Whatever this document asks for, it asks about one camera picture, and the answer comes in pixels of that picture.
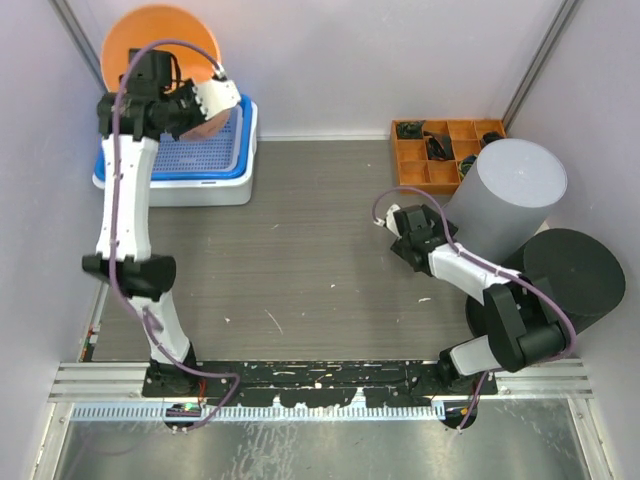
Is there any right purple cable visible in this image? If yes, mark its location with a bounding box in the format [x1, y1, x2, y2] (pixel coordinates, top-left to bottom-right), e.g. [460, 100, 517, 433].
[371, 186, 579, 431]

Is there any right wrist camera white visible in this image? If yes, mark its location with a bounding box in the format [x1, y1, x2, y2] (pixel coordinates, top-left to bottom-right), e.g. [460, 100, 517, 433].
[383, 204, 401, 238]

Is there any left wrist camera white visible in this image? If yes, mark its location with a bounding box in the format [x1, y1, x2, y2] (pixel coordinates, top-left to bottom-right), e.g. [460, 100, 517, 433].
[193, 78, 241, 120]

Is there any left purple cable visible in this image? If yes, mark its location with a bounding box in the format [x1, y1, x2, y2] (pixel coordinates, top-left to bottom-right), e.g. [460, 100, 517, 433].
[105, 39, 240, 432]

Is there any black cable bundle middle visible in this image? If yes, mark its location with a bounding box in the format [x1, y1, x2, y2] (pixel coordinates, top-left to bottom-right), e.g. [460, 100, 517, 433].
[422, 130, 453, 161]

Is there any grey plastic bucket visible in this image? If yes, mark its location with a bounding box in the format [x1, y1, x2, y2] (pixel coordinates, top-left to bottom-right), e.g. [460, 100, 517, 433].
[444, 138, 568, 263]

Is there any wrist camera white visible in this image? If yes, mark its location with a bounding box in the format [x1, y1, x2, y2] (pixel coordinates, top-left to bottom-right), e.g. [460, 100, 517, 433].
[193, 78, 241, 120]
[383, 204, 401, 238]

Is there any black cable bundle top left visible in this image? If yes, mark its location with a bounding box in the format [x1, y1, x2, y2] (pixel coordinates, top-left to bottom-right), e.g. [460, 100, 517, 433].
[395, 119, 426, 140]

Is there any blue yellow cable bundle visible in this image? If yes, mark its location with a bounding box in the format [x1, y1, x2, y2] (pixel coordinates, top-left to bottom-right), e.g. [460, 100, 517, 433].
[457, 154, 481, 181]

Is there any orange plastic bucket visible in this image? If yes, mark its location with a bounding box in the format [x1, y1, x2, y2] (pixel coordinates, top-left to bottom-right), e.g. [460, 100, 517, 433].
[100, 4, 232, 142]

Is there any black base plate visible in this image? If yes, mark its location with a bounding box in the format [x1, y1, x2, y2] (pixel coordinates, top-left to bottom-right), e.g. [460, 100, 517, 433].
[141, 358, 499, 408]

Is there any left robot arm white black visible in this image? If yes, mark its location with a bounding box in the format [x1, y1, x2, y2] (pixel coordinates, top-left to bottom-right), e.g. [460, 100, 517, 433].
[81, 41, 207, 396]

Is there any black plastic bucket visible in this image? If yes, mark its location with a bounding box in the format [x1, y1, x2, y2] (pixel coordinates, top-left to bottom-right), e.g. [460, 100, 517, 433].
[464, 227, 627, 346]

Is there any blue perforated basket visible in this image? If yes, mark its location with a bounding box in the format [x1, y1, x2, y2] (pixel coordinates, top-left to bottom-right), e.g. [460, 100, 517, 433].
[94, 95, 250, 182]

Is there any white plastic tub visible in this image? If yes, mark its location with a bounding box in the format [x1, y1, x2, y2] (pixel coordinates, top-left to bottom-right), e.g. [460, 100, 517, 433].
[119, 100, 258, 207]

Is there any orange wooden compartment tray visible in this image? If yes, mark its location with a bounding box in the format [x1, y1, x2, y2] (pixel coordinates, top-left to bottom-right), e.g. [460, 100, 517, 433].
[390, 118, 506, 195]

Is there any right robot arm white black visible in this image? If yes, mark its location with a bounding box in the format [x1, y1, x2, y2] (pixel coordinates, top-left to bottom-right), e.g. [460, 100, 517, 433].
[380, 205, 577, 394]

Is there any purple cable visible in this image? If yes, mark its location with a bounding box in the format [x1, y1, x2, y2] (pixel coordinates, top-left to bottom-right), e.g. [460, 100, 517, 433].
[371, 186, 579, 431]
[105, 39, 240, 432]

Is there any aluminium rail frame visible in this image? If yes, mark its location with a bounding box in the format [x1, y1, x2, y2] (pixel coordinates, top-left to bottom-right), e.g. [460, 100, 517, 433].
[49, 359, 594, 426]

